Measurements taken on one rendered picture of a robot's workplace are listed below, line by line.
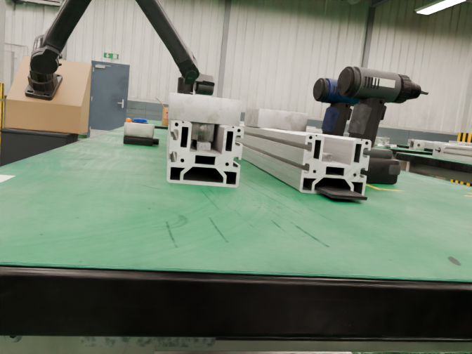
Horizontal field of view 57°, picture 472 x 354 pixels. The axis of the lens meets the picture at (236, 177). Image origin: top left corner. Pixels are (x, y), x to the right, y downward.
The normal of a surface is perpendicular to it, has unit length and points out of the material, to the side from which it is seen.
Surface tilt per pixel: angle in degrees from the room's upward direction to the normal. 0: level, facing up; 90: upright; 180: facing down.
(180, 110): 90
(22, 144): 90
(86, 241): 0
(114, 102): 90
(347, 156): 90
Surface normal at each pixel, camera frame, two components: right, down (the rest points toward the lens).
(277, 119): 0.15, 0.14
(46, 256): 0.10, -0.99
